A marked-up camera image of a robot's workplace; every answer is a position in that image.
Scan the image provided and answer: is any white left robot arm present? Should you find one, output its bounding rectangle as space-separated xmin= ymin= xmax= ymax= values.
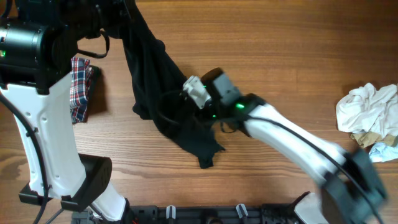
xmin=1 ymin=0 xmax=134 ymax=223

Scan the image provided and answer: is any tan crumpled cloth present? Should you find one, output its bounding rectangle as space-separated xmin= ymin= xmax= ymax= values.
xmin=351 ymin=132 xmax=397 ymax=148

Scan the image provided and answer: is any light blue crumpled cloth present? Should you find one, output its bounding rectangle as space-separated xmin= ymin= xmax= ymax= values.
xmin=369 ymin=142 xmax=397 ymax=162

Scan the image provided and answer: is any plaid folded shirt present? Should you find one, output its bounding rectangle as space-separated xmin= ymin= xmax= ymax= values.
xmin=70 ymin=57 xmax=94 ymax=124

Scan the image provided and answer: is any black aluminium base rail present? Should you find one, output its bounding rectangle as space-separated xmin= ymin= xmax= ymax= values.
xmin=70 ymin=203 xmax=312 ymax=224

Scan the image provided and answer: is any black t-shirt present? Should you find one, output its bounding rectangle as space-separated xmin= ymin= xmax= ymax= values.
xmin=114 ymin=1 xmax=223 ymax=169

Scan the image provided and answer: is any white crumpled cloth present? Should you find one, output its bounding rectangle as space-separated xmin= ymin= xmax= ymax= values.
xmin=336 ymin=83 xmax=397 ymax=138

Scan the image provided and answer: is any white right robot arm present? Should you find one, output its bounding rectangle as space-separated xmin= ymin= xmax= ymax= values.
xmin=182 ymin=68 xmax=387 ymax=224

